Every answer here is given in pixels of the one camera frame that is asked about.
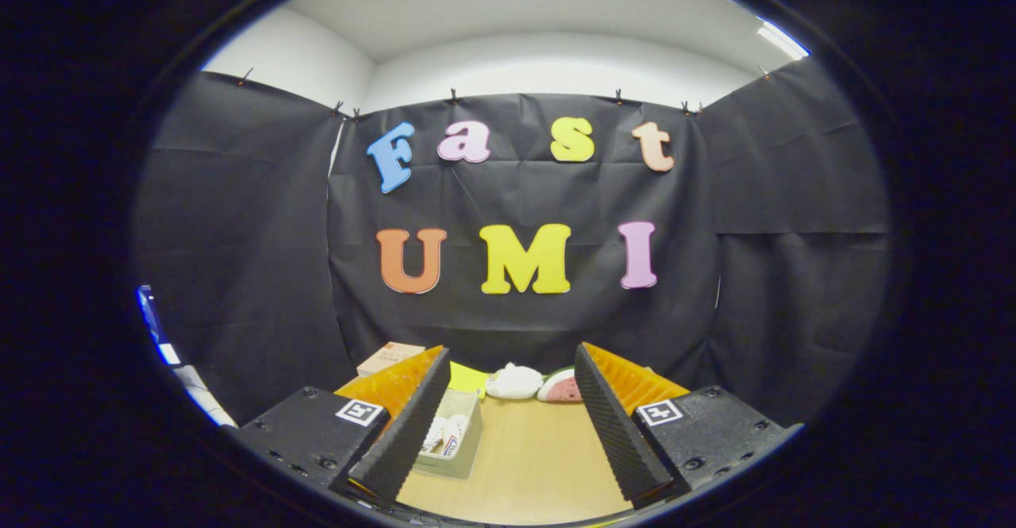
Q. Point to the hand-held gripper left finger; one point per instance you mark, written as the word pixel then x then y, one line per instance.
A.
pixel 409 425

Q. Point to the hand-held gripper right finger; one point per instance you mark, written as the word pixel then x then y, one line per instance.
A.
pixel 611 425

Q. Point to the beige fabric storage box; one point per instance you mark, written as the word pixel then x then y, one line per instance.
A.
pixel 470 441

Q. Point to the watermelon slice plush toy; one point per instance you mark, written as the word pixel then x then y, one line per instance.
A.
pixel 562 389

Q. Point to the tan book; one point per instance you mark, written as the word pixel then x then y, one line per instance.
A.
pixel 389 356

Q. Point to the yellow book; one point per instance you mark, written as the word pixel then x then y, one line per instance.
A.
pixel 467 379

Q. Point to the white plush toy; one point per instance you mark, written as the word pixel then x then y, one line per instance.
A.
pixel 514 383

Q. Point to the blue printed board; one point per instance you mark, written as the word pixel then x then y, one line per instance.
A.
pixel 168 353

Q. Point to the small ceiling light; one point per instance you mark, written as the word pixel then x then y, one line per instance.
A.
pixel 782 37

